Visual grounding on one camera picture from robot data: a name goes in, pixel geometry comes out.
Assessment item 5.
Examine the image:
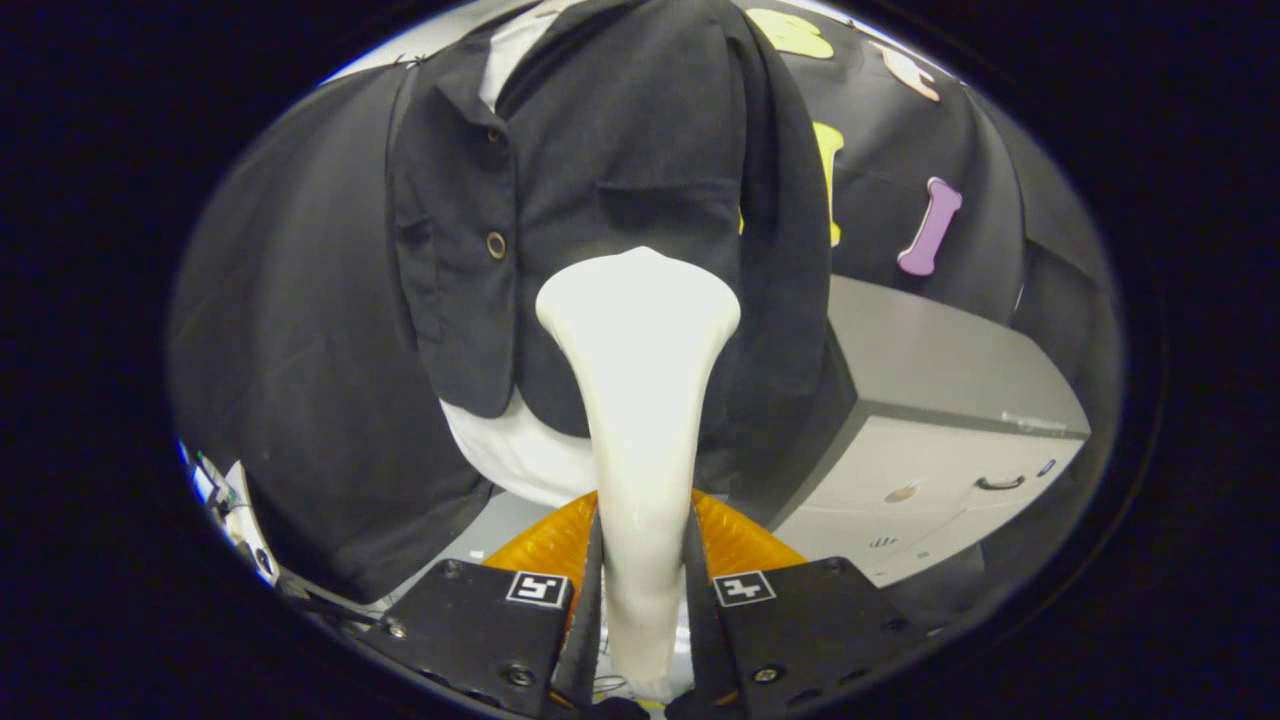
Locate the black suit jacket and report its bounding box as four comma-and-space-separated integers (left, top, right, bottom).
385, 0, 833, 496

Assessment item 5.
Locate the white shirt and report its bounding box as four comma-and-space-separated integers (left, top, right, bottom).
440, 5, 601, 509

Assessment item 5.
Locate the small blue screen device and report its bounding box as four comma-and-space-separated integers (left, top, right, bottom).
185, 450, 236, 511

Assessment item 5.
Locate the black backdrop cloth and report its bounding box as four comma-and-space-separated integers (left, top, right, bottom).
168, 0, 1121, 641

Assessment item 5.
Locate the white equipment base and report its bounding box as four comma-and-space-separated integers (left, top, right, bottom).
222, 460, 286, 589

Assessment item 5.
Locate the white garment steamer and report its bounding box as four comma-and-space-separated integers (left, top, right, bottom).
535, 246, 742, 701

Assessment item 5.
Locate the grey cabinet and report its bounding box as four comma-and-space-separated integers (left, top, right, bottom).
730, 275, 1091, 589

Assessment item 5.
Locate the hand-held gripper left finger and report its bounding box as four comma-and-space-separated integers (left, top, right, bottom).
350, 490, 605, 719

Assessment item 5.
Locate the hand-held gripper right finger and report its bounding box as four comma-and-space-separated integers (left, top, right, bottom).
683, 490, 926, 719

